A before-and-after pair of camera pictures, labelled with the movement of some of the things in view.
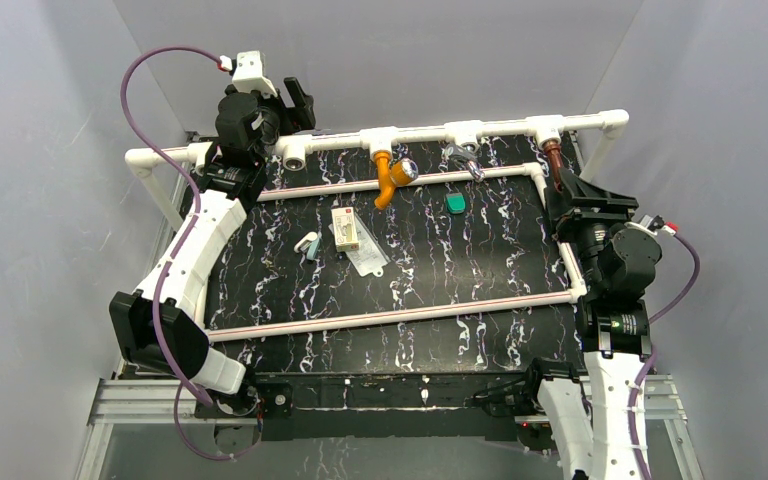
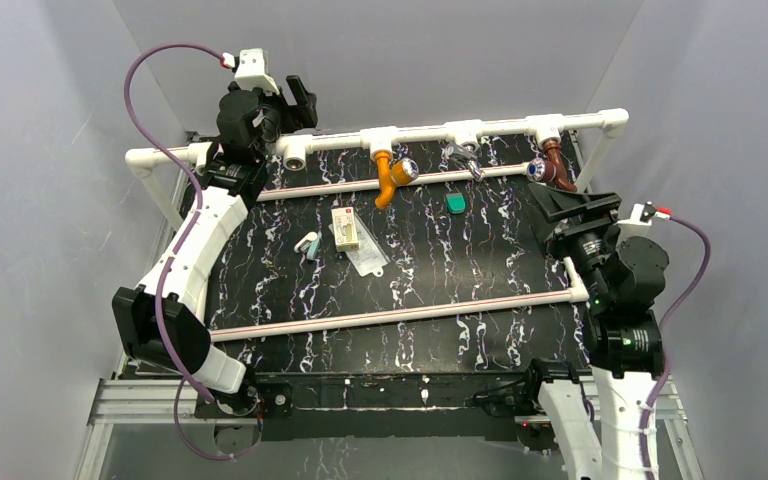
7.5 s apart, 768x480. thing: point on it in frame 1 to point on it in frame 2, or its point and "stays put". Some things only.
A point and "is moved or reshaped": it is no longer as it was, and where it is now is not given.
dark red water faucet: [553, 149] is moved or reshaped
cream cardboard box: [343, 221] stays put
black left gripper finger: [300, 99] stays put
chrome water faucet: [466, 153] stays put
